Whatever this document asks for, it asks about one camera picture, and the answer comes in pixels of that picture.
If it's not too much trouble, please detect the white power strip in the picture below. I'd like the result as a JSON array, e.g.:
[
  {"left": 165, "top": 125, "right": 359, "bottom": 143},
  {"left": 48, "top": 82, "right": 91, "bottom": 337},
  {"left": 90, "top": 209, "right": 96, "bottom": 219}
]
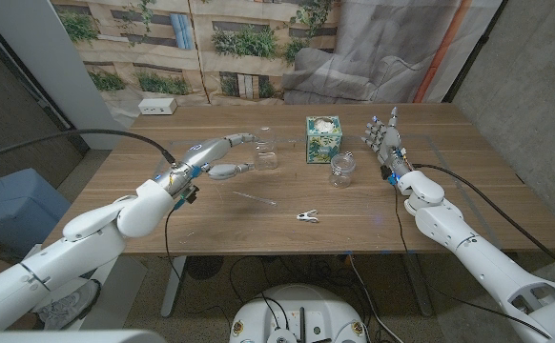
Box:
[{"left": 137, "top": 97, "right": 179, "bottom": 116}]

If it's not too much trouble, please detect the clear plastic pipette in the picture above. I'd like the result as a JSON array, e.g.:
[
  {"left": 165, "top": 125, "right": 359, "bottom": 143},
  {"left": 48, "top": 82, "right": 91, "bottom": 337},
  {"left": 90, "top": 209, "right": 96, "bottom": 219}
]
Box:
[{"left": 232, "top": 191, "right": 278, "bottom": 207}]

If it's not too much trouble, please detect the clear glass beaker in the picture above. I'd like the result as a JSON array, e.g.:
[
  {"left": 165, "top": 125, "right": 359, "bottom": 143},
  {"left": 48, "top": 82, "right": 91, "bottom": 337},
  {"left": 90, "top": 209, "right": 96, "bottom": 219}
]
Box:
[{"left": 251, "top": 126, "right": 279, "bottom": 172}]

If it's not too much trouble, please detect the thin black left wrist cable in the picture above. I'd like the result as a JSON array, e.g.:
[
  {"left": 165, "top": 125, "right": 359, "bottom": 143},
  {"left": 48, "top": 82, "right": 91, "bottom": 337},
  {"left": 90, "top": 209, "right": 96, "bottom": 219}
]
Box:
[{"left": 164, "top": 207, "right": 186, "bottom": 282}]

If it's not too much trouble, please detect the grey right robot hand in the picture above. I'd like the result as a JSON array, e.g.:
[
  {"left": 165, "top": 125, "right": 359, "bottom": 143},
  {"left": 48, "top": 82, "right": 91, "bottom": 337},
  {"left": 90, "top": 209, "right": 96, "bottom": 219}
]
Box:
[{"left": 360, "top": 106, "right": 412, "bottom": 185}]

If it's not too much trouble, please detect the printed fabric backdrop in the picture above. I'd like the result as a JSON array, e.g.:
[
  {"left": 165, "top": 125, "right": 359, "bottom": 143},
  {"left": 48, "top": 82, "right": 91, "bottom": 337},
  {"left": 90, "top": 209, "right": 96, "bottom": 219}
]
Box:
[{"left": 51, "top": 0, "right": 505, "bottom": 128}]

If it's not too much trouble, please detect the green floral tissue box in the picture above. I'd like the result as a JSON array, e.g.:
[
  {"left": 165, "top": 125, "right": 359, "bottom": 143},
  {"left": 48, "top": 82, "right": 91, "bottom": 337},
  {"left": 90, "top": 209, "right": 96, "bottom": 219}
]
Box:
[{"left": 305, "top": 115, "right": 343, "bottom": 165}]

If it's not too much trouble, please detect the black backdrop stand pole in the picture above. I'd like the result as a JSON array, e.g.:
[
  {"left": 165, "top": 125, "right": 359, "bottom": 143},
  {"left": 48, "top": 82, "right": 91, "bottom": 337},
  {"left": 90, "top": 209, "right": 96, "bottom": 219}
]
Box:
[{"left": 442, "top": 0, "right": 510, "bottom": 104}]

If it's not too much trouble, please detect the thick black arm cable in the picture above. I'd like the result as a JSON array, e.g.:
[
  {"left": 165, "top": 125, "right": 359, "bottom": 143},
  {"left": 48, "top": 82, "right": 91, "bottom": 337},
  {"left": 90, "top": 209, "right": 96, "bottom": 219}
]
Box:
[
  {"left": 411, "top": 163, "right": 555, "bottom": 282},
  {"left": 0, "top": 128, "right": 177, "bottom": 166}
]

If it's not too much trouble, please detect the glass jar with clip lid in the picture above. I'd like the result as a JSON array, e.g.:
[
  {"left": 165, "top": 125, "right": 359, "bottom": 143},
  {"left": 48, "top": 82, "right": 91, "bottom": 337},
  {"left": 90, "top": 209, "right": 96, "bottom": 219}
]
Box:
[{"left": 328, "top": 151, "right": 358, "bottom": 189}]

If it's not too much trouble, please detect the black round floor fan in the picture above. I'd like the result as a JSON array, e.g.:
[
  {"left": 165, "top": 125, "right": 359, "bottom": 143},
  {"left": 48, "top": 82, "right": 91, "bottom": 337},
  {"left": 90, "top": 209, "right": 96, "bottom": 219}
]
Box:
[{"left": 185, "top": 255, "right": 225, "bottom": 281}]

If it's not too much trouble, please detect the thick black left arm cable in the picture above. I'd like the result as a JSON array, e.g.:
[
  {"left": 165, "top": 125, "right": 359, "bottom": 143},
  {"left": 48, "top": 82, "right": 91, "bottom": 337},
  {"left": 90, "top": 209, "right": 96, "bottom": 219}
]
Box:
[{"left": 0, "top": 128, "right": 177, "bottom": 166}]

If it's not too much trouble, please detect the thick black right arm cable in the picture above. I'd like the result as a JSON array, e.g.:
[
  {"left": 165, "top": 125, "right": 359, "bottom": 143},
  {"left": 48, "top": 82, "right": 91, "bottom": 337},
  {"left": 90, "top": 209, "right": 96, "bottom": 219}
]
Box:
[{"left": 411, "top": 163, "right": 555, "bottom": 282}]

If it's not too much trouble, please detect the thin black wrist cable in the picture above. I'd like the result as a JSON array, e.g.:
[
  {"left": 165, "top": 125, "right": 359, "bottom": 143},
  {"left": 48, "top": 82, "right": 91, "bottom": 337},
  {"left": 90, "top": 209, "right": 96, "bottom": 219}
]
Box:
[
  {"left": 393, "top": 183, "right": 553, "bottom": 340},
  {"left": 164, "top": 207, "right": 186, "bottom": 282}
]

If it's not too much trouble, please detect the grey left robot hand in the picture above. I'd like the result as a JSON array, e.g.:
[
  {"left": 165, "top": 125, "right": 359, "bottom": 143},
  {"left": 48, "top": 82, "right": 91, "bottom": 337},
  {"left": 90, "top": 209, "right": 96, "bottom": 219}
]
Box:
[{"left": 162, "top": 132, "right": 258, "bottom": 194}]

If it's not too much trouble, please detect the blue plastic bin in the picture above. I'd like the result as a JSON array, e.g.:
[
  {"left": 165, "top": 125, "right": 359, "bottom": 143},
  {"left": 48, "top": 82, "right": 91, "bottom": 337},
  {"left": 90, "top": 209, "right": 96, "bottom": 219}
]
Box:
[{"left": 0, "top": 167, "right": 72, "bottom": 258}]

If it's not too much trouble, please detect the metal table leg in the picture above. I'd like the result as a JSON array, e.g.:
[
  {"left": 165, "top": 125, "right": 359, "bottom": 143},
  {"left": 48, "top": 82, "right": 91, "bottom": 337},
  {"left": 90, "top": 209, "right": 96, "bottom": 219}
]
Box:
[
  {"left": 403, "top": 252, "right": 434, "bottom": 318},
  {"left": 160, "top": 255, "right": 188, "bottom": 319}
]

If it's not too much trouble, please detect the grey floor cable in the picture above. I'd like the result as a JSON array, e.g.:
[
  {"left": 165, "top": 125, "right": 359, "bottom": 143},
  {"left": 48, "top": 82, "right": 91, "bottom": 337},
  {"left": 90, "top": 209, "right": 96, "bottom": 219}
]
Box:
[{"left": 348, "top": 254, "right": 393, "bottom": 343}]

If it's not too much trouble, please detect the grey sneaker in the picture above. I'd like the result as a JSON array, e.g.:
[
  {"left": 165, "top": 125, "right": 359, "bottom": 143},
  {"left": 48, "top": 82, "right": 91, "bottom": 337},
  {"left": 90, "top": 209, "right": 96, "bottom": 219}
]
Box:
[{"left": 33, "top": 279, "right": 102, "bottom": 331}]

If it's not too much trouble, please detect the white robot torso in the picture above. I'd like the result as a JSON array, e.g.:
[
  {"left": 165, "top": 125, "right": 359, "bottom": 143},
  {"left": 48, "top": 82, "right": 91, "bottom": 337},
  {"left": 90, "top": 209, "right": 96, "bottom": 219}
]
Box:
[{"left": 228, "top": 283, "right": 369, "bottom": 343}]

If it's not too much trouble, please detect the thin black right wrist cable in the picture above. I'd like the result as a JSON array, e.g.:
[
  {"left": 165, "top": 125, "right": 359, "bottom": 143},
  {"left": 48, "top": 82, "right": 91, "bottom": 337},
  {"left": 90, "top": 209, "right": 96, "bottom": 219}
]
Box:
[{"left": 393, "top": 183, "right": 553, "bottom": 340}]

